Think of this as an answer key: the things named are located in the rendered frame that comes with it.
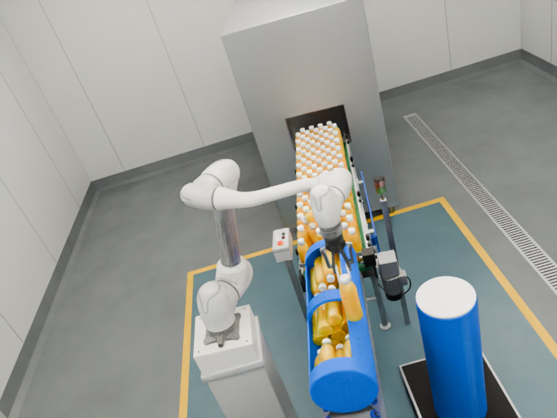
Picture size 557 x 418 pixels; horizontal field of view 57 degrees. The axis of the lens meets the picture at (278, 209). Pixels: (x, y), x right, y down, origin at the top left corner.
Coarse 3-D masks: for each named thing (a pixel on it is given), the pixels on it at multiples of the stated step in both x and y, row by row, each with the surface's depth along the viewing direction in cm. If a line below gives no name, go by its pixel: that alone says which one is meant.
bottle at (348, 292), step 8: (344, 288) 212; (352, 288) 212; (344, 296) 213; (352, 296) 213; (344, 304) 217; (352, 304) 215; (360, 304) 218; (352, 312) 217; (360, 312) 218; (352, 320) 219
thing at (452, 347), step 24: (432, 336) 249; (456, 336) 242; (480, 336) 254; (432, 360) 261; (456, 360) 251; (480, 360) 259; (432, 384) 277; (456, 384) 262; (480, 384) 267; (456, 408) 273; (480, 408) 276
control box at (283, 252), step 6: (288, 228) 318; (276, 234) 316; (288, 234) 313; (282, 240) 310; (288, 240) 309; (276, 246) 306; (282, 246) 304; (288, 246) 304; (276, 252) 305; (282, 252) 305; (288, 252) 304; (276, 258) 307; (282, 258) 307; (288, 258) 307
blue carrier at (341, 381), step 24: (312, 264) 286; (360, 288) 253; (312, 312) 243; (360, 336) 222; (312, 360) 234; (336, 360) 209; (360, 360) 210; (312, 384) 210; (336, 384) 209; (360, 384) 209; (336, 408) 218; (360, 408) 217
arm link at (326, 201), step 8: (320, 184) 192; (312, 192) 189; (320, 192) 188; (328, 192) 187; (336, 192) 193; (312, 200) 189; (320, 200) 188; (328, 200) 188; (336, 200) 190; (344, 200) 198; (312, 208) 191; (320, 208) 189; (328, 208) 189; (336, 208) 190; (320, 216) 191; (328, 216) 190; (336, 216) 192; (320, 224) 194; (328, 224) 193; (336, 224) 194
